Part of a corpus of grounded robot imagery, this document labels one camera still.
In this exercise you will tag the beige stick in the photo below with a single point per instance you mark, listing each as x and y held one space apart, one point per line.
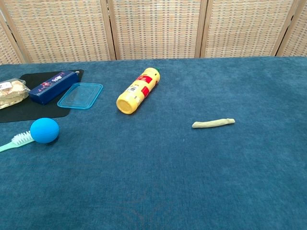
211 123

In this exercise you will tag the yellow squeeze bottle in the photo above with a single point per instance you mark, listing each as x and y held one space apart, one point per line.
138 92

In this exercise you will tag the blue velvet tablecloth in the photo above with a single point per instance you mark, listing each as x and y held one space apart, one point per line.
153 167

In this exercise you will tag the clear blue plastic container lid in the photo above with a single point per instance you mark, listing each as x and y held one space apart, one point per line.
80 95

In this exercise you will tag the woven rattan screen panel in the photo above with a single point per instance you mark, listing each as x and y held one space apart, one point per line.
7 51
156 28
62 28
244 26
298 36

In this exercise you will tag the dark blue printed box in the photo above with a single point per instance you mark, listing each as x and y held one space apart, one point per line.
51 87

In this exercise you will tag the blue foam ball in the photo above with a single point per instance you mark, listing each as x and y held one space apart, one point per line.
44 130

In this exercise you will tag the black rubber mat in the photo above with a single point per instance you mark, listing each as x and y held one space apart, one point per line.
24 111

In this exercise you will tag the mint green brush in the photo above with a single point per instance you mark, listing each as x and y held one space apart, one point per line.
20 139

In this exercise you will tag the clear bag of crackers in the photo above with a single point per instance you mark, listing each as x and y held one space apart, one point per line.
12 94

